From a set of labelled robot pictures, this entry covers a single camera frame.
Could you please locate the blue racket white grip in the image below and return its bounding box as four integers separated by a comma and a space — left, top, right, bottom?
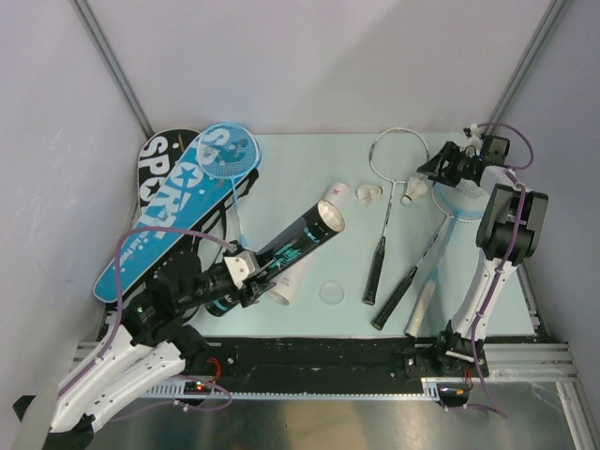
196, 122, 262, 247
405, 180, 488, 338

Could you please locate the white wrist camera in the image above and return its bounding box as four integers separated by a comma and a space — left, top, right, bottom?
460, 124, 510, 166
223, 249, 259, 290

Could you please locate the black sport racket cover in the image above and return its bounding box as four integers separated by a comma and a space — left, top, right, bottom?
102, 127, 260, 324

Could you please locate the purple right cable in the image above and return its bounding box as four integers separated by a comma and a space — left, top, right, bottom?
468, 121, 537, 419

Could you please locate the blue sport racket cover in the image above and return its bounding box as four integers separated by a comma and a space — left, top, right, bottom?
120, 137, 232, 292

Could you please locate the blue racket white grip right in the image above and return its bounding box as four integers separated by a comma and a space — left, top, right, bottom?
405, 180, 488, 338

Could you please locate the clear black tube lid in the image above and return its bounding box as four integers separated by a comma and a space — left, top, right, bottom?
319, 280, 345, 306

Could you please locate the grey aluminium frame post left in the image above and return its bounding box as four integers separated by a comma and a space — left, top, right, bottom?
69, 0, 155, 138

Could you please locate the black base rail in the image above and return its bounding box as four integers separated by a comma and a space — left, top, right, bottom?
116, 335, 488, 395

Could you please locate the blue racket white grip left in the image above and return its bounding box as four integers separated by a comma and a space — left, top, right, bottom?
196, 122, 262, 247

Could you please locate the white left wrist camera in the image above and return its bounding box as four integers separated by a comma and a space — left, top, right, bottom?
223, 249, 259, 290

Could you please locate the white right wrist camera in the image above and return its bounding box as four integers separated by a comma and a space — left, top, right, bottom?
460, 124, 510, 166

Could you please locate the grey aluminium frame post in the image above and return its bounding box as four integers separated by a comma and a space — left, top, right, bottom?
486, 0, 572, 131
69, 0, 155, 138

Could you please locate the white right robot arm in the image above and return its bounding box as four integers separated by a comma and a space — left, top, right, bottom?
417, 136, 548, 376

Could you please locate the white racket black grip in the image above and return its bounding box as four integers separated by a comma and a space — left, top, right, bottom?
362, 127, 431, 307

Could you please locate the white feather shuttlecock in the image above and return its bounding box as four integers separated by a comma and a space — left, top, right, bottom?
400, 177, 428, 205
356, 185, 383, 206

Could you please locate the purple cable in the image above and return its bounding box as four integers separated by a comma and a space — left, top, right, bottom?
468, 121, 537, 419
55, 227, 240, 423

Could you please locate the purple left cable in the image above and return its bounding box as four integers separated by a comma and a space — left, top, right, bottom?
55, 227, 240, 423

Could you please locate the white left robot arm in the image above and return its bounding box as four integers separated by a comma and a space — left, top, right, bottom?
13, 248, 280, 449

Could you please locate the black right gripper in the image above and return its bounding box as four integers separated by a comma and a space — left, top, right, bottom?
417, 142, 478, 188

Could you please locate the white shuttlecock tube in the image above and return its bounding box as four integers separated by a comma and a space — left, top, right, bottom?
267, 181, 353, 306

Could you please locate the black shuttlecock tube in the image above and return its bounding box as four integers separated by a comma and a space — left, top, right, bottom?
206, 200, 345, 317

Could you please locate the grey aluminium frame post right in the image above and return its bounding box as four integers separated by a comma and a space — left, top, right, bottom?
486, 0, 572, 131

